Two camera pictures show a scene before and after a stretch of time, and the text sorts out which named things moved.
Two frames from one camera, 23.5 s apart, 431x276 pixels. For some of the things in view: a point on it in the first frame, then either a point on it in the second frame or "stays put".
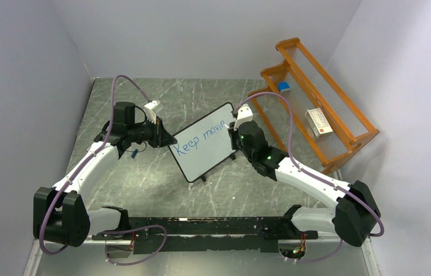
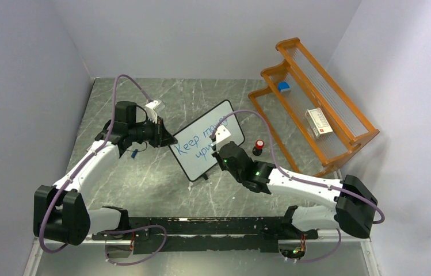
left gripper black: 160,137 stays put
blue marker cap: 134,153 stays put
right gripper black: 233,133 → 218,158
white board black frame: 202,145 stays put
